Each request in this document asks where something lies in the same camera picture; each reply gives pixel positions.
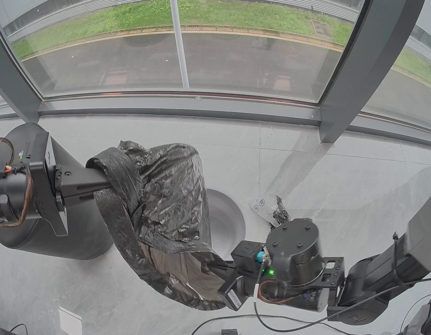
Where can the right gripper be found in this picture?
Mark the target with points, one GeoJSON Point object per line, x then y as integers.
{"type": "Point", "coordinates": [250, 288]}

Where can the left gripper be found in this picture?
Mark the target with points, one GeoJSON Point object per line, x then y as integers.
{"type": "Point", "coordinates": [16, 197]}

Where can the black plastic bag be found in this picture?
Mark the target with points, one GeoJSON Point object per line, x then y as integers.
{"type": "Point", "coordinates": [166, 194]}

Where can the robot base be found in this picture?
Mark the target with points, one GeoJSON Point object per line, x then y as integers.
{"type": "Point", "coordinates": [229, 332]}

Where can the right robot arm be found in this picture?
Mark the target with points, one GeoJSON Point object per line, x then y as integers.
{"type": "Point", "coordinates": [295, 250]}

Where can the white trash bin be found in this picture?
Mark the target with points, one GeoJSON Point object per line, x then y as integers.
{"type": "Point", "coordinates": [226, 218]}

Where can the dark grey round chair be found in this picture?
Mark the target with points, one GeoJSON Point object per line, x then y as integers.
{"type": "Point", "coordinates": [79, 229]}

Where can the clear printed wrapper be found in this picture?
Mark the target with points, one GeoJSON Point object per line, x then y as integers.
{"type": "Point", "coordinates": [259, 206]}

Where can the window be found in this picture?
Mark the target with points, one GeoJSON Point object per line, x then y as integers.
{"type": "Point", "coordinates": [96, 47]}

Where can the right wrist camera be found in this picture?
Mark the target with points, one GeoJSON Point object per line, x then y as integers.
{"type": "Point", "coordinates": [247, 255]}

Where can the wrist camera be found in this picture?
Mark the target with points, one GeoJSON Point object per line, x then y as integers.
{"type": "Point", "coordinates": [25, 154]}
{"type": "Point", "coordinates": [247, 255]}

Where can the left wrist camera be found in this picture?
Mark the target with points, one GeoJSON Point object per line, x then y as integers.
{"type": "Point", "coordinates": [25, 154]}

